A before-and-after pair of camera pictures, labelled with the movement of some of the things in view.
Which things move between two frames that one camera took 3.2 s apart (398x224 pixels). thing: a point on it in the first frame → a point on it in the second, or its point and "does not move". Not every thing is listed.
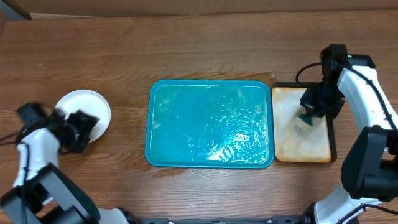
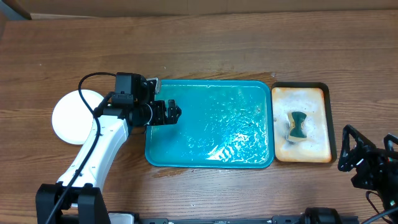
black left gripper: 86,122 → 160,117
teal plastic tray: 210,124 does not move
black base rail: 274,219 does not move
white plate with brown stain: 89,102 does not move
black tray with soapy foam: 292,144 does not move
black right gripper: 308,103 → 370,164
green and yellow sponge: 305,121 → 295,119
